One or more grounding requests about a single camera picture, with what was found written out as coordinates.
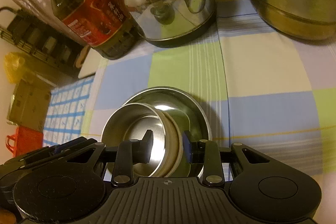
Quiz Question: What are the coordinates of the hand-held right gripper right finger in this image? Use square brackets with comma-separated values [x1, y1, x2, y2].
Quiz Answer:
[182, 130, 271, 187]

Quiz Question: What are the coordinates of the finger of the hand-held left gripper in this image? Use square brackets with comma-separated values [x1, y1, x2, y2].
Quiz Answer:
[5, 146, 88, 170]
[41, 136, 91, 155]

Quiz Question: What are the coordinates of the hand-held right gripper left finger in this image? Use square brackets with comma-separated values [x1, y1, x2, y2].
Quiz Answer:
[64, 130, 154, 187]

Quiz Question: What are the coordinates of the small stainless steel bowl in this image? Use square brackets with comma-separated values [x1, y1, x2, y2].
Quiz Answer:
[101, 103, 169, 178]

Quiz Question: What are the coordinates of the wide stainless steel plate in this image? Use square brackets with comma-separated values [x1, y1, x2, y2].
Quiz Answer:
[105, 86, 213, 178]

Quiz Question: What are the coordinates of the person's left hand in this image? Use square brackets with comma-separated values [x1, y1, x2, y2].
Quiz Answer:
[0, 209, 15, 224]

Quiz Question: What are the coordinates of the red shopping bag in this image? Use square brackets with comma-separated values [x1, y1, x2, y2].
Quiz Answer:
[6, 126, 44, 158]

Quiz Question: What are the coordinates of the blue grid patterned cloth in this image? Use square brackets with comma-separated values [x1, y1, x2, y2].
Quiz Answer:
[43, 75, 95, 146]

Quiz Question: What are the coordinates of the cardboard box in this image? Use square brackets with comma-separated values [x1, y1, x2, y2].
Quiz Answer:
[6, 79, 52, 133]

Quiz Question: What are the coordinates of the white wooden chair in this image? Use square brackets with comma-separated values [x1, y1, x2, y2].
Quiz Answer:
[78, 46, 102, 79]

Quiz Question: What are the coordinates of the yellow plastic bag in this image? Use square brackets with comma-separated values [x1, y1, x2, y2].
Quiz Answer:
[4, 52, 27, 84]

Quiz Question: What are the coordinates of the checked pastel tablecloth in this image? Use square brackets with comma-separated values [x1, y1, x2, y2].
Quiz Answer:
[80, 0, 336, 182]

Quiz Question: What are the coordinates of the dark storage rack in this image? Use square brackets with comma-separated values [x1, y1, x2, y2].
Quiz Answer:
[0, 7, 85, 78]

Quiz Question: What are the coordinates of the cooking oil bottle red label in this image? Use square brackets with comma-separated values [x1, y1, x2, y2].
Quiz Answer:
[33, 0, 139, 60]

